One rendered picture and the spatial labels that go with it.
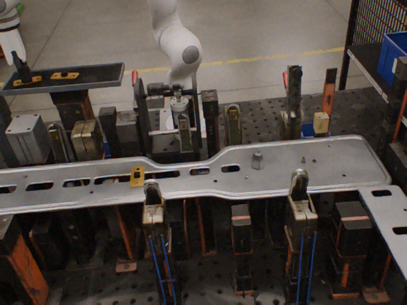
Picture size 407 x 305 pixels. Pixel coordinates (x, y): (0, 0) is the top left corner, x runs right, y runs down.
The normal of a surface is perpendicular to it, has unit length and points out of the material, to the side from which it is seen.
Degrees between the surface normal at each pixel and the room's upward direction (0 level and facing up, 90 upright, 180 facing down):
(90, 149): 90
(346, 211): 0
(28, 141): 90
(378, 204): 0
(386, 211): 0
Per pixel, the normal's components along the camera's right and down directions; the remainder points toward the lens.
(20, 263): 1.00, -0.09
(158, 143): -0.08, -0.79
